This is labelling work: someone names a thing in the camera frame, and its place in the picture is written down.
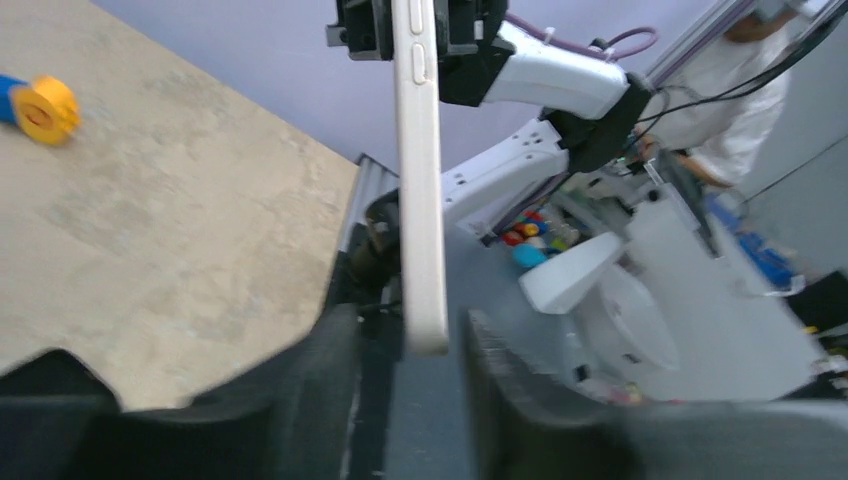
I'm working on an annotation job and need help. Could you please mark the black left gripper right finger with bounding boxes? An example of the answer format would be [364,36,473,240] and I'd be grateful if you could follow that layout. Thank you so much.
[460,310,847,479]

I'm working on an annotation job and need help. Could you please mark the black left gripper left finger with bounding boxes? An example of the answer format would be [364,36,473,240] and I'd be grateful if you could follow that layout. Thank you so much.
[1,304,359,479]

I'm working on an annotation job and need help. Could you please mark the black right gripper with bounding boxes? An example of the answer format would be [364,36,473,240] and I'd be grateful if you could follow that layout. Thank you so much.
[325,0,514,106]

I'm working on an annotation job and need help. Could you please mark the white phone case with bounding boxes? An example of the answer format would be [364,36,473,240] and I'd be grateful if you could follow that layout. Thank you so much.
[394,32,449,356]

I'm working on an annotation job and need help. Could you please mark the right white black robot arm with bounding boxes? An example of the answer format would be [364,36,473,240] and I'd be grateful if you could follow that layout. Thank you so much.
[326,1,651,233]

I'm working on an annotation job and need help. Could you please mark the white desk lamp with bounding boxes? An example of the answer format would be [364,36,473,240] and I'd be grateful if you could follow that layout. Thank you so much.
[519,232,680,381]

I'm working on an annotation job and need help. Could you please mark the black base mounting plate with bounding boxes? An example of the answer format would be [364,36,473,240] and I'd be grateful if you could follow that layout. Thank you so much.
[324,189,404,361]

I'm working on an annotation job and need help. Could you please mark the person in white shirt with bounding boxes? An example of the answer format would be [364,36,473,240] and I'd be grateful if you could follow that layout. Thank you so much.
[637,1,824,188]

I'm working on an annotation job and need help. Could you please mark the yellow toy block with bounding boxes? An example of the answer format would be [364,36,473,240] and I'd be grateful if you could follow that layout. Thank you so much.
[12,75,80,146]

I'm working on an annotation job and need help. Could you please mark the blue toy block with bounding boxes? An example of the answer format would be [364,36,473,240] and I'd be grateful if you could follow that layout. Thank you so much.
[0,74,28,125]

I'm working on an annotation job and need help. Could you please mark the aluminium frame rail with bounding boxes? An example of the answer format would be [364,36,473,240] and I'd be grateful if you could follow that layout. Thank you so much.
[338,153,399,251]

